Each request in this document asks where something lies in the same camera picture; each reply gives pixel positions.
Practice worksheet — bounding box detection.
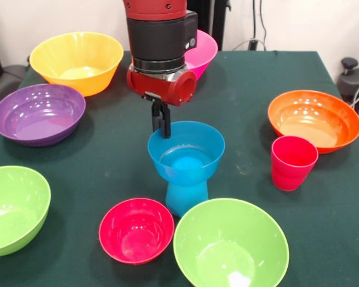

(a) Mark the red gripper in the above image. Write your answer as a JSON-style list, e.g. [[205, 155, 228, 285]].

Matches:
[[126, 68, 197, 139]]

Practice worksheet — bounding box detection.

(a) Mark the small blue plastic bowl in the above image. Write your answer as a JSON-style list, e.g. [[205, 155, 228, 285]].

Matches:
[[147, 120, 226, 183]]

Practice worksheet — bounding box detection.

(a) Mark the blue plastic cup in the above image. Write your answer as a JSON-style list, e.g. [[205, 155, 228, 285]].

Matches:
[[165, 179, 210, 218]]

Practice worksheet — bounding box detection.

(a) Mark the small red plastic bowl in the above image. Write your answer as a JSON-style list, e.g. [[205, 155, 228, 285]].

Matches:
[[98, 197, 175, 265]]

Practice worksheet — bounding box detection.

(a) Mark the light green plastic bowl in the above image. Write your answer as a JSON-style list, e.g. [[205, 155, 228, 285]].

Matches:
[[173, 197, 290, 287], [0, 166, 51, 258]]

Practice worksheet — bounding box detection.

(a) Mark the dark green table cloth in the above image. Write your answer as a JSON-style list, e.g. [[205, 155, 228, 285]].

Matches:
[[0, 50, 359, 287]]

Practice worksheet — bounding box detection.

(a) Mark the large pink plastic bowl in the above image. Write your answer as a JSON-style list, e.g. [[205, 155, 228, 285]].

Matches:
[[184, 29, 218, 81]]

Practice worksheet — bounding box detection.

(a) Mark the large yellow-orange plastic bowl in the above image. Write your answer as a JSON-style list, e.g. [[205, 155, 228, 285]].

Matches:
[[29, 31, 124, 97]]

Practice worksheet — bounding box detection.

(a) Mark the shallow purple plastic bowl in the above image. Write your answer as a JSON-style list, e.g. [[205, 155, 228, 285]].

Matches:
[[0, 83, 87, 147]]

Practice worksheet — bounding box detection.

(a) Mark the red plastic cup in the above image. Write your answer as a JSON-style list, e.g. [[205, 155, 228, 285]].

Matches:
[[270, 135, 320, 192]]

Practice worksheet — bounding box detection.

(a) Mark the shallow orange plastic bowl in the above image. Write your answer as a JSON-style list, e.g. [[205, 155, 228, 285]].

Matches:
[[267, 90, 359, 155]]

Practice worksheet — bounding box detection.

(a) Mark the black floor stand base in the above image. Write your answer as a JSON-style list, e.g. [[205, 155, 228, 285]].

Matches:
[[337, 57, 359, 104]]

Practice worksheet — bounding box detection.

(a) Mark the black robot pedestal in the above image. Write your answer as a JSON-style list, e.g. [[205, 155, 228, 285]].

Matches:
[[185, 0, 228, 50]]

